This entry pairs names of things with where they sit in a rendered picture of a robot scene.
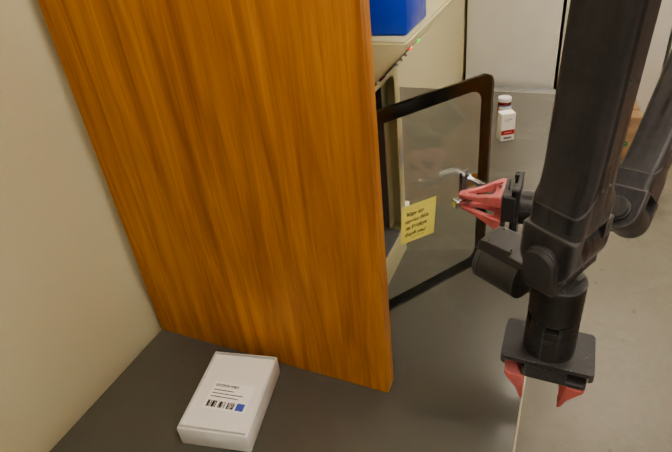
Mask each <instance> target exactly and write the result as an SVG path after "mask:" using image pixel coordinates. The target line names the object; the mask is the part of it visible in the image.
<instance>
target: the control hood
mask: <svg viewBox="0 0 672 452"><path fill-rule="evenodd" d="M454 2H455V0H426V17H425V18H424V19H422V20H421V21H420V22H419V23H418V24H417V25H416V26H415V27H414V28H413V29H412V30H411V31H410V32H409V33H408V34H407V35H405V36H396V35H372V50H373V65H374V81H375V83H376V82H377V81H378V80H379V79H380V78H381V77H382V76H383V75H384V74H385V73H386V72H387V71H388V70H389V69H390V68H391V67H392V66H393V65H394V64H395V63H396V61H397V60H398V59H399V58H400V57H401V56H402V55H403V54H404V53H405V52H406V51H407V50H408V49H409V48H410V47H411V46H412V45H413V44H414V43H415V42H416V41H417V40H418V39H419V38H420V37H421V36H422V35H423V34H424V33H425V32H426V31H427V30H428V29H429V28H430V27H431V26H432V25H433V23H434V22H435V21H436V20H437V19H438V18H439V17H440V16H441V15H442V14H443V13H444V12H445V11H446V10H447V9H448V8H449V7H450V6H451V5H452V4H453V3H454Z"/></svg>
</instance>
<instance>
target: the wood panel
mask: <svg viewBox="0 0 672 452"><path fill-rule="evenodd" d="M38 3H39V6H40V8H41V11H42V13H43V16H44V19H45V21H46V24H47V27H48V29H49V32H50V35H51V37H52V40H53V42H54V45H55V48H56V50H57V53H58V56H59V58H60V61H61V64H62V66H63V69H64V72H65V74H66V77H67V79H68V82H69V85H70V87H71V90H72V93H73V95H74V98H75V101H76V103H77V106H78V109H79V111H80V114H81V116H82V119H83V122H84V124H85V127H86V130H87V132H88V135H89V138H90V140H91V143H92V145H93V148H94V151H95V153H96V156H97V159H98V161H99V164H100V167H101V169H102V172H103V175H104V177H105V180H106V182H107V185H108V188H109V190H110V193H111V196H112V198H113V201H114V204H115V206H116V209H117V212H118V214H119V217H120V219H121V222H122V225H123V227H124V230H125V233H126V235H127V238H128V241H129V243H130V246H131V248H132V251H133V254H134V256H135V259H136V262H137V264H138V267H139V270H140V272H141V275H142V278H143V280H144V283H145V285H146V288H147V291H148V293H149V296H150V299H151V301H152V304H153V307H154V309H155V312H156V315H157V317H158V320H159V322H160V325H161V328H162V329H163V330H167V331H170V332H174V333H177V334H181V335H184V336H188V337H192V338H195V339H199V340H202V341H206V342H209V343H213V344H216V345H220V346H223V347H227V348H230V349H234V350H238V351H241V352H245V353H248V354H252V355H260V356H271V357H277V359H278V362H280V363H284V364H287V365H291V366H294V367H298V368H301V369H305V370H308V371H312V372H316V373H319V374H323V375H326V376H330V377H333V378H337V379H340V380H344V381H347V382H351V383H355V384H358V385H362V386H365V387H369V388H372V389H376V390H379V391H383V392H386V393H389V390H390V388H391V385H392V383H393V380H394V376H393V360H392V345H391V329H390V314H389V298H388V283H387V267H386V252H385V236H384V221H383V205H382V190H381V174H380V159H379V143H378V128H377V112H376V96H375V81H374V65H373V50H372V34H371V19H370V3H369V0H38Z"/></svg>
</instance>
